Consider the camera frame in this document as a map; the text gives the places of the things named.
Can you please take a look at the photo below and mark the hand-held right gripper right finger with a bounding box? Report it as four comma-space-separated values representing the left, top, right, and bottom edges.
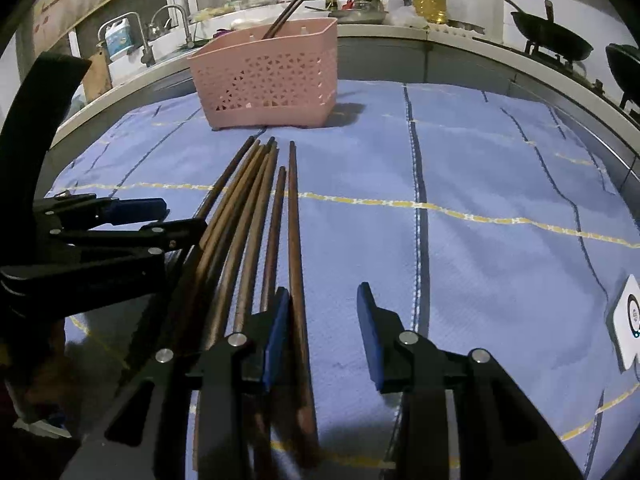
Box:
356, 282, 585, 480

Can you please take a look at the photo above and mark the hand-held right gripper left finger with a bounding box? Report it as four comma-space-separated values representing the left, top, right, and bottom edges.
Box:
65, 287, 293, 480

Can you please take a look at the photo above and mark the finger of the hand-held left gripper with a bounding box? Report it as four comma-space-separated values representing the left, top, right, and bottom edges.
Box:
0, 217, 208, 316
32, 194, 168, 236

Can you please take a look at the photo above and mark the bundle of brown wooden chopsticks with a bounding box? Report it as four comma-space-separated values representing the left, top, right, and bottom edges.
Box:
125, 136, 321, 480

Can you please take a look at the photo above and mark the pink plastic basket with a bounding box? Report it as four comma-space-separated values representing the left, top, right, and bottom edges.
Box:
187, 16, 340, 131

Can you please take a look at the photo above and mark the brown wooden chopstick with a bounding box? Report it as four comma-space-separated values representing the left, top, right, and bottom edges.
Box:
261, 0, 317, 41
270, 0, 326, 40

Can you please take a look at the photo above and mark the small wooden cutting board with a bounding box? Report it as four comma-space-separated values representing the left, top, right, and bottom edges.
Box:
80, 45, 113, 103

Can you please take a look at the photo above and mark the blue label detergent bottle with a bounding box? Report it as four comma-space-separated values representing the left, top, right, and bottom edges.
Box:
97, 17, 136, 63

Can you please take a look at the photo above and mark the square-necked steel faucet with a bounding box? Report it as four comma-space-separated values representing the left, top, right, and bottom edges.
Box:
97, 11, 156, 68

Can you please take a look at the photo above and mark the curved steel faucet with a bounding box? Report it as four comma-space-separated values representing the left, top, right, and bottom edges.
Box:
149, 4, 196, 48

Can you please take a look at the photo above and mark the blue checked tablecloth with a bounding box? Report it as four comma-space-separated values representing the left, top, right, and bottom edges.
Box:
45, 80, 640, 480

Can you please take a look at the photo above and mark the white tag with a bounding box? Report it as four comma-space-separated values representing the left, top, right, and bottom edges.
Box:
606, 274, 640, 373

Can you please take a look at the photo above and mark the metal bowl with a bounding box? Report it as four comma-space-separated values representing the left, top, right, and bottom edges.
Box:
327, 7, 388, 25

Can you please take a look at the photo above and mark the gas stove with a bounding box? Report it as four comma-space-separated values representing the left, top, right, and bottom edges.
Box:
472, 35, 640, 126

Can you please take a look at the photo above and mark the black wok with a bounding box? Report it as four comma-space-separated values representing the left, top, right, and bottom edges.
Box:
470, 0, 594, 61

